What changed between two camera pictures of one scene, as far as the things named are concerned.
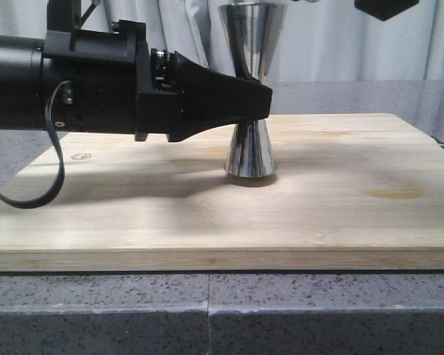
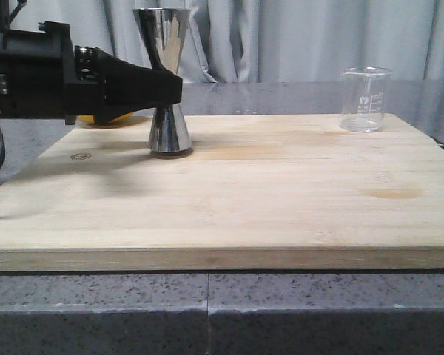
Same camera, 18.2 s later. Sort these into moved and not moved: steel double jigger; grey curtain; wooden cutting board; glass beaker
Moved: steel double jigger; glass beaker
Not moved: wooden cutting board; grey curtain
